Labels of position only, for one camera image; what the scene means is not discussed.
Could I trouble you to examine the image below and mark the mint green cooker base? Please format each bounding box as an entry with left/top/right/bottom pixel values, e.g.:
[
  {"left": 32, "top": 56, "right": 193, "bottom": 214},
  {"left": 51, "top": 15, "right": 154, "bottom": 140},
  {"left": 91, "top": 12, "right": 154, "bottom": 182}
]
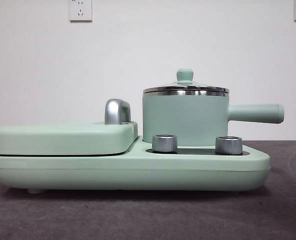
[{"left": 0, "top": 138, "right": 271, "bottom": 195}]

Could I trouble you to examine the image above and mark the glass lid with green knob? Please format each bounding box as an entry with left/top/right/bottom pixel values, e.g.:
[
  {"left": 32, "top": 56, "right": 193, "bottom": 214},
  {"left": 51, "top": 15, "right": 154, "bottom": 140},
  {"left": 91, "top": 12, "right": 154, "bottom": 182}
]
[{"left": 142, "top": 68, "right": 230, "bottom": 97}]

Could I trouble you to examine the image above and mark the silver control knob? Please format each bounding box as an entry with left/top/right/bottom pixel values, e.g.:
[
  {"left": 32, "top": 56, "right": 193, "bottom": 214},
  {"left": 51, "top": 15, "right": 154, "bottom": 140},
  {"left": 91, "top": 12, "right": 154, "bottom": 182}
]
[
  {"left": 214, "top": 135, "right": 243, "bottom": 155},
  {"left": 151, "top": 134, "right": 178, "bottom": 153}
]

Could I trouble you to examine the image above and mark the mint green pot with handle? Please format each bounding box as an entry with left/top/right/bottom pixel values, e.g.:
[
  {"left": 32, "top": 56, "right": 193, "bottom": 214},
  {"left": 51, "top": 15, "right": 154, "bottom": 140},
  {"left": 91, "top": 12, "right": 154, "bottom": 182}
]
[{"left": 141, "top": 86, "right": 285, "bottom": 149}]

